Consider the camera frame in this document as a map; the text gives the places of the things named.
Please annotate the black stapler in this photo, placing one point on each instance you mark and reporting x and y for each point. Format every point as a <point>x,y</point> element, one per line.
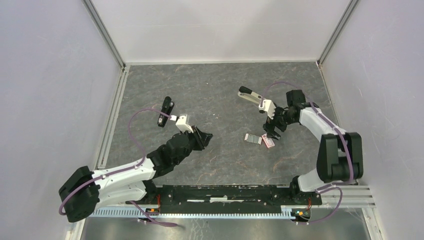
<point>165,112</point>

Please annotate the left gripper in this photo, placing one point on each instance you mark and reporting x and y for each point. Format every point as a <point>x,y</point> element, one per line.
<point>200,137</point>

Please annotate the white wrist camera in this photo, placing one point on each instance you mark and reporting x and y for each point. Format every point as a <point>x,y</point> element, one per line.
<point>267,106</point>
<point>182,123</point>

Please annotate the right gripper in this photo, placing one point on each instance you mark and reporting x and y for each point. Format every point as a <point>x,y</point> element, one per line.
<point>270,124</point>

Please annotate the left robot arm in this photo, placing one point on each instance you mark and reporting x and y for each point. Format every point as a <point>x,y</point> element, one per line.
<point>87,190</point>

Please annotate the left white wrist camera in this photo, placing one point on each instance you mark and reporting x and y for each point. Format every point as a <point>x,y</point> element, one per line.
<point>182,123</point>

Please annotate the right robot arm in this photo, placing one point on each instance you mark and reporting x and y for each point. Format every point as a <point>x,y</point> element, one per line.
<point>340,153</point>

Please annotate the staple tray box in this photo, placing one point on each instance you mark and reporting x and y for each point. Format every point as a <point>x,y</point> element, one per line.
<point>254,139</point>

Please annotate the white cable duct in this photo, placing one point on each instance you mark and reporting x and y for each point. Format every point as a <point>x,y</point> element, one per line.
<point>133,212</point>

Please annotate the red white staple box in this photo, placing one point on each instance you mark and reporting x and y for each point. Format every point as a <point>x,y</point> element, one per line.
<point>269,143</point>

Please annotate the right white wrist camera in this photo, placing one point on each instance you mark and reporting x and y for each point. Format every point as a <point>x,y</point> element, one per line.
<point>267,106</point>

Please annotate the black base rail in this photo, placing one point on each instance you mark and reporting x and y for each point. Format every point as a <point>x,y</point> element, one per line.
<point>232,199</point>

